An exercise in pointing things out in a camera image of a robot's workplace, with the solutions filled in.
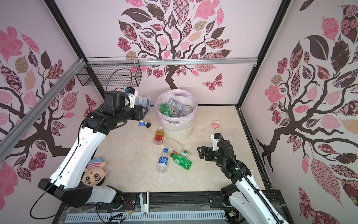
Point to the white cable duct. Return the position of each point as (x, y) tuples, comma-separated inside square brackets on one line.
[(137, 217)]

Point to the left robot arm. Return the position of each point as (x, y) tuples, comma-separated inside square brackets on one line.
[(66, 183)]

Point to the plush doll toy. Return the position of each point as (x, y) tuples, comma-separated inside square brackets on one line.
[(94, 174)]

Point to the red yellow label drink bottle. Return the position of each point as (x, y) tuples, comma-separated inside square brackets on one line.
[(159, 136)]

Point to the clear bottle green red label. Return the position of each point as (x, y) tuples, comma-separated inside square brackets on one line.
[(177, 148)]

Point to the clear bottle purple label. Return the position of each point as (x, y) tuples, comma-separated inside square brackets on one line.
[(176, 106)]

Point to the green bottle yellow cap tilted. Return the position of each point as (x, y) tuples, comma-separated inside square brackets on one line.
[(181, 160)]

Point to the aluminium frame bar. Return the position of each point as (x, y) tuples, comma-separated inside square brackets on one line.
[(15, 135), (240, 60)]

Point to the black wire basket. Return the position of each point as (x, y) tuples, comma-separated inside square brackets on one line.
[(111, 71)]

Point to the aluminium frame bar left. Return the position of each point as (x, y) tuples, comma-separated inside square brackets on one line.
[(15, 135)]

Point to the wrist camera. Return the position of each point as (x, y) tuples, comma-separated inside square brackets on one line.
[(130, 98), (216, 138)]

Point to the aluminium frame bar back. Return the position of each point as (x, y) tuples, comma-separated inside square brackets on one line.
[(240, 60)]

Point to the white bracket on rail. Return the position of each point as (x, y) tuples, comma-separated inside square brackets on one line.
[(144, 202)]

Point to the pink white toy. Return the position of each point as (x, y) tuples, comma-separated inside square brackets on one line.
[(216, 124)]

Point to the pink plastic bin liner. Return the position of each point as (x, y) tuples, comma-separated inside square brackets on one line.
[(175, 122)]

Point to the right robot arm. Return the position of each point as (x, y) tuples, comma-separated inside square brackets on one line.
[(243, 194)]

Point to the small blue label water bottle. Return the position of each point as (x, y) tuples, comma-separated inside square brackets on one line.
[(162, 162)]

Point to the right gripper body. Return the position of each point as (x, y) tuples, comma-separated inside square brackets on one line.
[(210, 152)]

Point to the white woven waste bin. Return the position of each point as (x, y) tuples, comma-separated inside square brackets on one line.
[(179, 136)]

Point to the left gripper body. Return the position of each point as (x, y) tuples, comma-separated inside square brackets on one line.
[(134, 114)]

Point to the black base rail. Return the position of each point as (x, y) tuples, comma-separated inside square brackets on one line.
[(163, 201)]

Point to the green bottle yellow cap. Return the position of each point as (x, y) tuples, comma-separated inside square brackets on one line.
[(165, 109), (181, 160)]

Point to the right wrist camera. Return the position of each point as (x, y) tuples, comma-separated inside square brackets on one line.
[(216, 138)]

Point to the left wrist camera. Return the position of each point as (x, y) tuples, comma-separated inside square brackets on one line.
[(130, 98)]

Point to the clear bottle pale blue label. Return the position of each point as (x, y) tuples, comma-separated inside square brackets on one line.
[(145, 103)]

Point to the clear bottle green cap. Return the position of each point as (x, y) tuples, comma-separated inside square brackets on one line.
[(186, 110)]

